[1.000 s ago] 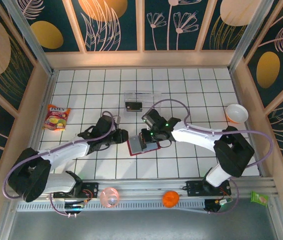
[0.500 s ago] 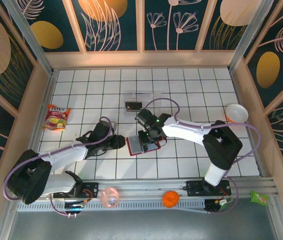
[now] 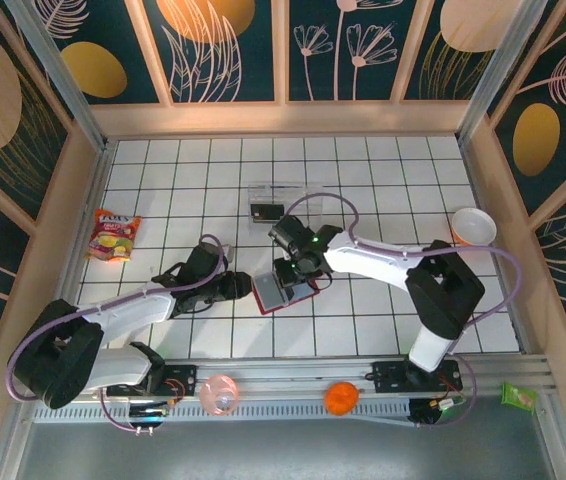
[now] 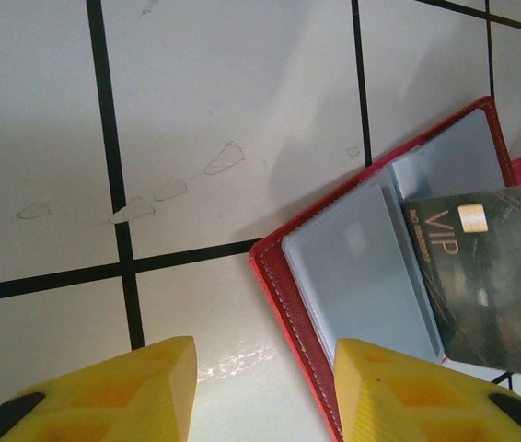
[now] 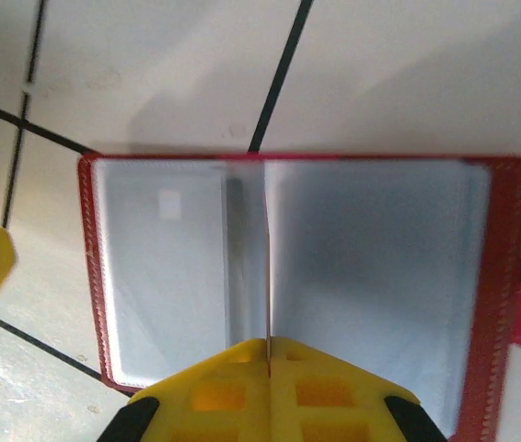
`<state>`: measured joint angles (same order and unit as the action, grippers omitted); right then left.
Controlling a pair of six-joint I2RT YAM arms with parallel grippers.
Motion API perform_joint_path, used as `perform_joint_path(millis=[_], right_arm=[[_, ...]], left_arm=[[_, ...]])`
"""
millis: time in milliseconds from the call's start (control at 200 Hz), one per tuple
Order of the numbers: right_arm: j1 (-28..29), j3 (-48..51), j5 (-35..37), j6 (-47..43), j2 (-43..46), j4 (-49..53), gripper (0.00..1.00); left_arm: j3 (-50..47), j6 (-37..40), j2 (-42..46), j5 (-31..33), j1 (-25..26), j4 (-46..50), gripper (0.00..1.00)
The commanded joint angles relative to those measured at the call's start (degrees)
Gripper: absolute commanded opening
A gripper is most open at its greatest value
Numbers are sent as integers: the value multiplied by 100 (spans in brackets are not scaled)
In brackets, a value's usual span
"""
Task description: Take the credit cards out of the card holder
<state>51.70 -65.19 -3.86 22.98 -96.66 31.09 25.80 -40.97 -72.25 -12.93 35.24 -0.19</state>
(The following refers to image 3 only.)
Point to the red leather card holder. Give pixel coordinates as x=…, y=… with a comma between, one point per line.
x=269, y=310

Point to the dark VIP credit card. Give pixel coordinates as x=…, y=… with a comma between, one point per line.
x=268, y=212

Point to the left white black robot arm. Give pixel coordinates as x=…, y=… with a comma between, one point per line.
x=128, y=312

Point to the grey credit card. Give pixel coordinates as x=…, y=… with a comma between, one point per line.
x=269, y=291

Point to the clear acrylic organizer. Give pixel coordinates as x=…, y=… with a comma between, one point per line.
x=263, y=192

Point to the pink transparent ball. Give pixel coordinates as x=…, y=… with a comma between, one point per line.
x=219, y=395

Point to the colourful fruit candy bag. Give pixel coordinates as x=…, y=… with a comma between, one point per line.
x=113, y=235

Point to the orange plastic ball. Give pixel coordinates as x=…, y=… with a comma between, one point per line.
x=342, y=398

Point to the black control board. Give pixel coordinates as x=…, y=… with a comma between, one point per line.
x=149, y=412
x=435, y=410

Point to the white bowl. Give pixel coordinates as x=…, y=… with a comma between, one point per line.
x=473, y=225

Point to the green snack packet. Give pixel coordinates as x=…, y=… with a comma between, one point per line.
x=518, y=396

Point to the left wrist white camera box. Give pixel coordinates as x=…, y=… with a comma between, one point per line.
x=229, y=252

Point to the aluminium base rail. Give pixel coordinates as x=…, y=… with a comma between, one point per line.
x=283, y=372

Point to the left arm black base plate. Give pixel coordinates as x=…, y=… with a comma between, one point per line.
x=183, y=377

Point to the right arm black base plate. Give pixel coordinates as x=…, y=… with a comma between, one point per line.
x=388, y=375

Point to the aluminium frame post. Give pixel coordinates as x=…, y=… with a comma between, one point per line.
x=505, y=75
x=63, y=75

